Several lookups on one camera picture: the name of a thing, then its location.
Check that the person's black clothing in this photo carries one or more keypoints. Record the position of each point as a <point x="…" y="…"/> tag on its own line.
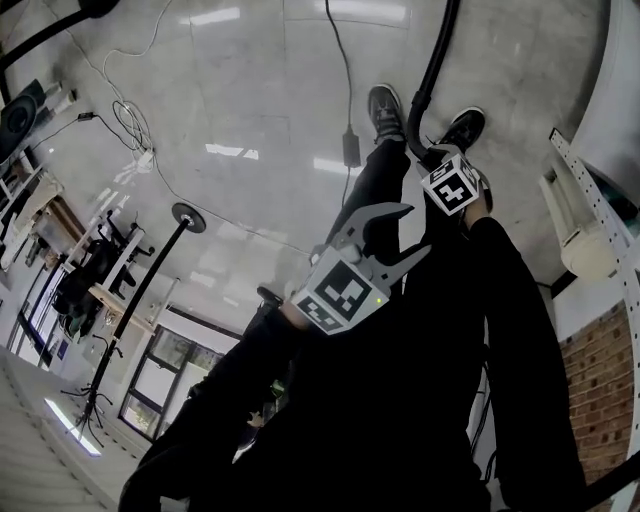
<point x="390" y="400"/>

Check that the black framed window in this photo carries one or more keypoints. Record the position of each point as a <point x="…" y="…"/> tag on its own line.
<point x="165" y="375"/>

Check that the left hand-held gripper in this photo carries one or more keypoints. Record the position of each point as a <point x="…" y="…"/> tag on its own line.
<point x="340" y="295"/>

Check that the person's left forearm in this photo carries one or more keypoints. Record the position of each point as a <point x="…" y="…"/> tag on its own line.
<point x="260" y="325"/>

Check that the white shelving rack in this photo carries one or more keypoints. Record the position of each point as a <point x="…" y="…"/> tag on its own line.
<point x="595" y="210"/>

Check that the black pole stand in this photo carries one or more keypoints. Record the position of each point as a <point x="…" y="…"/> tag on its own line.
<point x="145" y="280"/>

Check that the person's right forearm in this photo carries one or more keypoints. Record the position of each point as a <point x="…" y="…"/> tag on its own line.
<point x="505" y="280"/>

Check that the black round backpack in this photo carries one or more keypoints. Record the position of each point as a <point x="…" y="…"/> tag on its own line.
<point x="20" y="117"/>

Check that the person's shoe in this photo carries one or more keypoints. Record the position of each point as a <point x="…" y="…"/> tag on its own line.
<point x="465" y="127"/>
<point x="385" y="112"/>

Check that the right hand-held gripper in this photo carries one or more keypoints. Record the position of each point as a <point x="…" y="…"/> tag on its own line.
<point x="452" y="189"/>

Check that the person's right shoe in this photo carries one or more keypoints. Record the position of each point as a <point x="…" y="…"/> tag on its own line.
<point x="465" y="127"/>

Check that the person's left shoe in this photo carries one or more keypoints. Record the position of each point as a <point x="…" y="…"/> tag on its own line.
<point x="385" y="112"/>

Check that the white power strip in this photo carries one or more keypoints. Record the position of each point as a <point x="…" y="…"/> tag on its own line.
<point x="145" y="159"/>

